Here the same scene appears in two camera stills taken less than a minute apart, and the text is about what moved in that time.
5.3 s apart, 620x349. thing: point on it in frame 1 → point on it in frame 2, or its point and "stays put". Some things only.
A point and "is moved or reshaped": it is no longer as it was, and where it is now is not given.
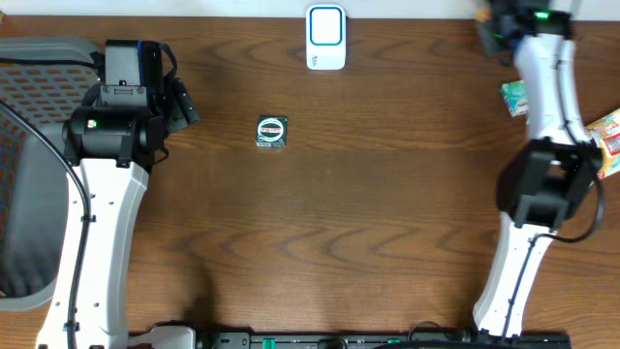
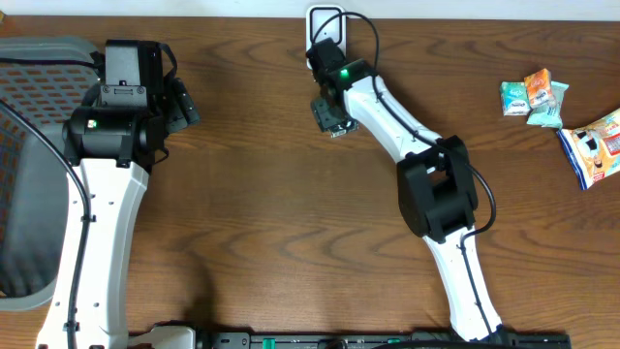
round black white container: (271, 131) → (343, 129)
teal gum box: (515, 97) stays put
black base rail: (431, 340) stays put
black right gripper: (500, 43) → (324, 118)
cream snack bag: (606, 133) stays put
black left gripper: (182, 110) stays put
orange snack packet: (482, 15) is moved or reshaped
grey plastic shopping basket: (44, 78) stays put
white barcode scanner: (326, 37) stays put
